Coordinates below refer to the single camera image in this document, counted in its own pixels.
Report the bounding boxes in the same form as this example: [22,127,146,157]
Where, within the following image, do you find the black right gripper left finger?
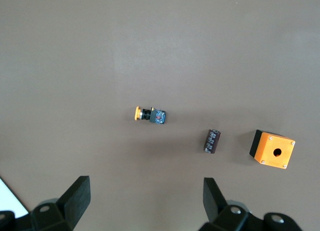
[29,175,91,231]

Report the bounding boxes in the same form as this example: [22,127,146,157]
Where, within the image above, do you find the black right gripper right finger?
[199,177,266,231]

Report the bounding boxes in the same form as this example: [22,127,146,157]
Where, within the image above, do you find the white drawer cabinet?
[0,177,30,218]

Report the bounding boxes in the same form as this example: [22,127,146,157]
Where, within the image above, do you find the orange cap push button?
[133,105,168,126]

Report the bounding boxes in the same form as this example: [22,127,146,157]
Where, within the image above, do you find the small black contact block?
[202,128,223,154]

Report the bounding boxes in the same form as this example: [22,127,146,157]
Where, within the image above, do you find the orange box with hole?
[249,129,297,170]

